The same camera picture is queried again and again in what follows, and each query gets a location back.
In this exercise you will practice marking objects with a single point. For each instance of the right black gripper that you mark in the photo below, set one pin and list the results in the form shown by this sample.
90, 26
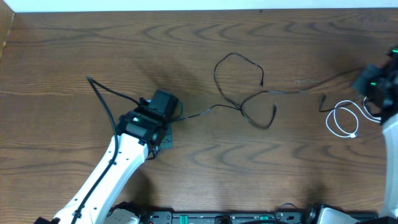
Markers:
363, 81

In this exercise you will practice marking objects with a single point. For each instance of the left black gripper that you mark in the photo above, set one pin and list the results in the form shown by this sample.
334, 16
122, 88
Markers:
166, 140

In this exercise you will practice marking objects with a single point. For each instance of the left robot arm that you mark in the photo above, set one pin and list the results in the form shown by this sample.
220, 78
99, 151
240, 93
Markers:
139, 134

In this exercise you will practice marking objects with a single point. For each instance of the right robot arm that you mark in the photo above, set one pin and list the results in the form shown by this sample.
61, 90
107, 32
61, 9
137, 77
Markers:
388, 115

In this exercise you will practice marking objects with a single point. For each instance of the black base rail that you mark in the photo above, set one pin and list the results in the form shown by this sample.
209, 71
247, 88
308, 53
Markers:
217, 217

